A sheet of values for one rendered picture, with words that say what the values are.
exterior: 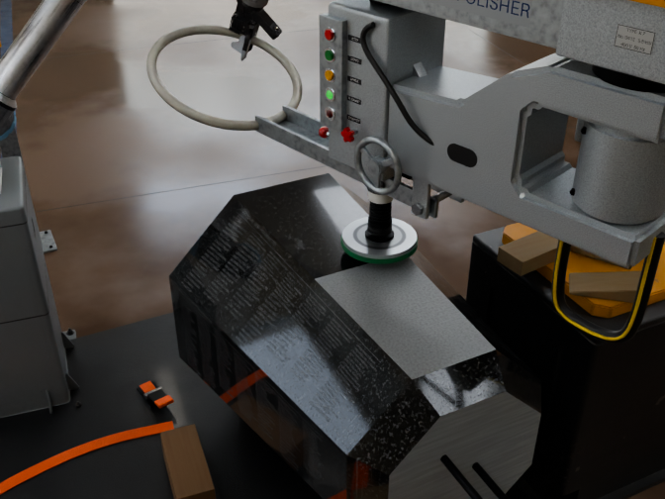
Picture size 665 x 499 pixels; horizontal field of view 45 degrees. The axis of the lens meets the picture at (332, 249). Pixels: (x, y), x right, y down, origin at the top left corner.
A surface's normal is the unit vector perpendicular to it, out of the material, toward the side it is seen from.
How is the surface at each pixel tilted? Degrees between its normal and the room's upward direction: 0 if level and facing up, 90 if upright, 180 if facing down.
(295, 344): 45
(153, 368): 0
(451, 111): 90
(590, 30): 90
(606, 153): 90
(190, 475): 0
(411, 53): 90
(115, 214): 0
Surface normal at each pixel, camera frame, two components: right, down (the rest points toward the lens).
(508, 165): -0.70, 0.38
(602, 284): -0.19, -0.85
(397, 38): 0.71, 0.38
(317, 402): -0.61, -0.40
